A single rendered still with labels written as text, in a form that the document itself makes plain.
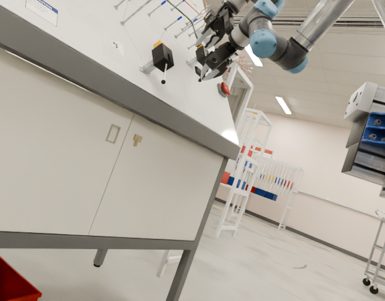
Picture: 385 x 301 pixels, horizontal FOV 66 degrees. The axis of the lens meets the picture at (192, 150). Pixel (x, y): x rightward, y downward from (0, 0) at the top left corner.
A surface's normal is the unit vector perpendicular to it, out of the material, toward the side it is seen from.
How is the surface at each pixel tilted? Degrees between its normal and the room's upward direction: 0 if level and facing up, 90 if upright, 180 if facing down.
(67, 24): 54
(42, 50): 90
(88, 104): 90
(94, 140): 90
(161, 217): 90
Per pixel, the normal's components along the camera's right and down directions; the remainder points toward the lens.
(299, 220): -0.49, -0.23
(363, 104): -0.19, -0.13
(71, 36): 0.79, -0.37
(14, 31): 0.73, 0.22
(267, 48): 0.00, 0.84
